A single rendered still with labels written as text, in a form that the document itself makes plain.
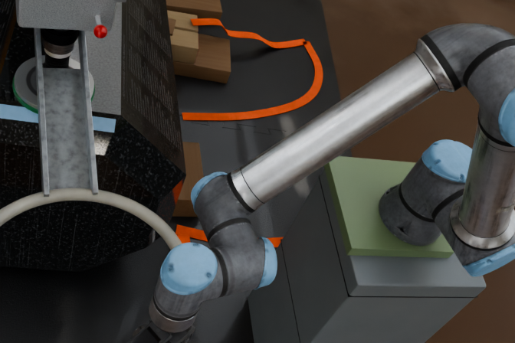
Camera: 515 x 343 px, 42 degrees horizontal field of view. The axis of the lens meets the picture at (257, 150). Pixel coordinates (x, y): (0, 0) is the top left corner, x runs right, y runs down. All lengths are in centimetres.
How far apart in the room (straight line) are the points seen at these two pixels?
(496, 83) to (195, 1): 260
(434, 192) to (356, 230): 24
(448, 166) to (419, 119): 197
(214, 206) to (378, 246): 66
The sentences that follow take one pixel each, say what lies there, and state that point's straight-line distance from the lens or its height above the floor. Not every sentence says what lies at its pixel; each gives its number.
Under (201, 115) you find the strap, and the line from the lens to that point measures 312.
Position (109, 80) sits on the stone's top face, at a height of 83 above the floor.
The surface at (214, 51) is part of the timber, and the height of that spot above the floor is 10.
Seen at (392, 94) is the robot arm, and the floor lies 150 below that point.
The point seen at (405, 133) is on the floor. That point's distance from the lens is 355.
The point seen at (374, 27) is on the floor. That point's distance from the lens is 413.
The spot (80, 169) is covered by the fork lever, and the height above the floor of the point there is 91.
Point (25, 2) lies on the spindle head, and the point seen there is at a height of 121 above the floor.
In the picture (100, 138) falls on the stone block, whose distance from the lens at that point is 193.
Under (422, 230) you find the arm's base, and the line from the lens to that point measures 185.
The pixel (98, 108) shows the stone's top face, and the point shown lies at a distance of 193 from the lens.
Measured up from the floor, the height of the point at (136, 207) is 93.
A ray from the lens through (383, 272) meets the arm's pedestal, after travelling 183.
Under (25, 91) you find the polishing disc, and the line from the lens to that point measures 192.
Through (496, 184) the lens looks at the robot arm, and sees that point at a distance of 139.
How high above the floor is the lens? 224
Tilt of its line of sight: 46 degrees down
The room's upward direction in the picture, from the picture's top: 25 degrees clockwise
